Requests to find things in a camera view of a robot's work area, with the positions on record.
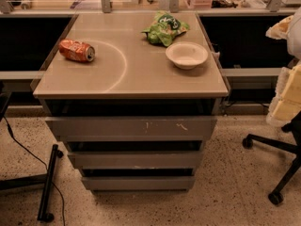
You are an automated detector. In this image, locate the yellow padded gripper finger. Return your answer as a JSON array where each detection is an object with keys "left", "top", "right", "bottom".
[
  {"left": 266, "top": 63, "right": 301, "bottom": 127},
  {"left": 265, "top": 15, "right": 293, "bottom": 40}
]

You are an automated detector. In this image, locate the grey bottom drawer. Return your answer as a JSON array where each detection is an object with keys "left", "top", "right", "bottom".
[{"left": 82, "top": 176, "right": 195, "bottom": 191}]

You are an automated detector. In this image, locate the grey drawer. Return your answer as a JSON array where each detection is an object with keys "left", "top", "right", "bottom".
[
  {"left": 68, "top": 151, "right": 201, "bottom": 170},
  {"left": 46, "top": 116, "right": 216, "bottom": 142},
  {"left": 82, "top": 176, "right": 195, "bottom": 191}
]

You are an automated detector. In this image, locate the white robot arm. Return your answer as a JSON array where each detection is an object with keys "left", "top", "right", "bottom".
[{"left": 266, "top": 8, "right": 301, "bottom": 127}]

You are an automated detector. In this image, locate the grey drawer cabinet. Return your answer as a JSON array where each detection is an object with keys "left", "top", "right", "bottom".
[{"left": 33, "top": 13, "right": 229, "bottom": 178}]

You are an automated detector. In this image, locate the grey middle drawer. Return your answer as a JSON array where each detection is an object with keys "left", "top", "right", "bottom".
[{"left": 68, "top": 151, "right": 201, "bottom": 170}]

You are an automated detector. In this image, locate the grey top drawer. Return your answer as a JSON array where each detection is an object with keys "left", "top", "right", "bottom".
[{"left": 46, "top": 116, "right": 216, "bottom": 142}]

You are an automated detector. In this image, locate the black office chair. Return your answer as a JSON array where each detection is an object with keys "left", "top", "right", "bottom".
[{"left": 242, "top": 110, "right": 301, "bottom": 206}]

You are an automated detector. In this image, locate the white paper bowl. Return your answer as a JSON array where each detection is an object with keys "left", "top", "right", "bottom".
[{"left": 166, "top": 41, "right": 209, "bottom": 70}]

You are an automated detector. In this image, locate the green chip bag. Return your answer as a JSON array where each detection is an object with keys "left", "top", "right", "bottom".
[{"left": 143, "top": 10, "right": 190, "bottom": 47}]

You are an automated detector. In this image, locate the crushed orange soda can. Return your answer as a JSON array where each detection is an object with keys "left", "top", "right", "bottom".
[{"left": 58, "top": 39, "right": 95, "bottom": 62}]

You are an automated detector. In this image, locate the black metal stand base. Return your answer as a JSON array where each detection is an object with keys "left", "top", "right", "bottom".
[{"left": 0, "top": 144, "right": 63, "bottom": 222}]

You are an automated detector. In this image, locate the black floor cable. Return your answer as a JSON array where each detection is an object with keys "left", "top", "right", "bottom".
[{"left": 2, "top": 116, "right": 67, "bottom": 226}]

